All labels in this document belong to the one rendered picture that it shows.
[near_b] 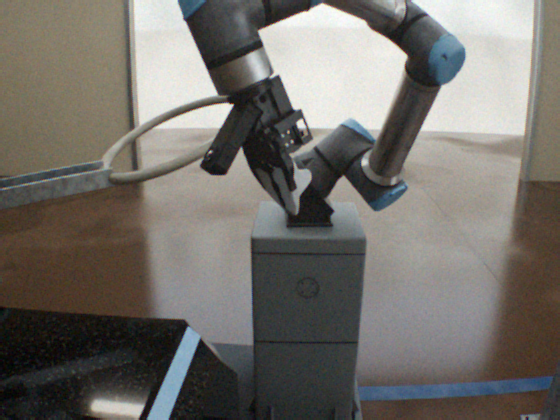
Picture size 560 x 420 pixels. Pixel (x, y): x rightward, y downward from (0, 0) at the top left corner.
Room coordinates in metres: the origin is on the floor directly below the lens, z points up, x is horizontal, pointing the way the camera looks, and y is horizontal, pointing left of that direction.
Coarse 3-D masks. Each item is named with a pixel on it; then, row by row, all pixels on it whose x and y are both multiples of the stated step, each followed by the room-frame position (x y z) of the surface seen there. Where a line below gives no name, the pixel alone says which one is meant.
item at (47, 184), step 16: (16, 176) 1.13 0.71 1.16; (32, 176) 1.15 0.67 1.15; (48, 176) 1.17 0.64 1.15; (64, 176) 1.11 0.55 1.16; (80, 176) 1.12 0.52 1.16; (96, 176) 1.15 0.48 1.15; (0, 192) 1.01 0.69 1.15; (16, 192) 1.03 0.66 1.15; (32, 192) 1.05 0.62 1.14; (48, 192) 1.07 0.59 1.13; (64, 192) 1.10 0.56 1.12; (80, 192) 1.12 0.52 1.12; (0, 208) 1.00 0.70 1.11
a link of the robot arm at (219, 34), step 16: (192, 0) 0.65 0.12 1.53; (208, 0) 0.65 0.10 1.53; (224, 0) 0.65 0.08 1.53; (240, 0) 0.66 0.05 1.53; (256, 0) 0.67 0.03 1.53; (192, 16) 0.66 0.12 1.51; (208, 16) 0.65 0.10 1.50; (224, 16) 0.65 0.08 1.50; (240, 16) 0.66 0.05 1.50; (256, 16) 0.68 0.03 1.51; (192, 32) 0.67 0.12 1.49; (208, 32) 0.65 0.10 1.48; (224, 32) 0.65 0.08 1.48; (240, 32) 0.66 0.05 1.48; (256, 32) 0.68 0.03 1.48; (208, 48) 0.66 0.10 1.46; (224, 48) 0.65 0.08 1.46; (240, 48) 0.66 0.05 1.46; (256, 48) 0.67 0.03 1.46; (208, 64) 0.67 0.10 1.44
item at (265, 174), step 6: (264, 168) 0.71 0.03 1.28; (270, 168) 0.71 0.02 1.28; (258, 174) 0.72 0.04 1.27; (264, 174) 0.71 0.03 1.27; (270, 174) 0.70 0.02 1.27; (264, 180) 0.71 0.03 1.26; (270, 180) 0.70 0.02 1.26; (264, 186) 0.72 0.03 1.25; (270, 186) 0.71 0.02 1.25; (276, 186) 0.71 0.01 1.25; (270, 192) 0.71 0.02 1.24; (276, 192) 0.70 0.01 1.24; (276, 198) 0.71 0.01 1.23; (282, 204) 0.70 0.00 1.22
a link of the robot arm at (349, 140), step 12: (348, 120) 1.66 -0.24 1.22; (336, 132) 1.65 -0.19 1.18; (348, 132) 1.62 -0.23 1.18; (360, 132) 1.61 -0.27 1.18; (324, 144) 1.64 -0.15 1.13; (336, 144) 1.62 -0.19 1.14; (348, 144) 1.60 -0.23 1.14; (360, 144) 1.60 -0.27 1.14; (372, 144) 1.62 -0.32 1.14; (324, 156) 1.61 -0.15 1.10; (336, 156) 1.61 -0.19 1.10; (348, 156) 1.58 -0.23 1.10; (336, 168) 1.61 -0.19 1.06; (348, 168) 1.58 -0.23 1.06
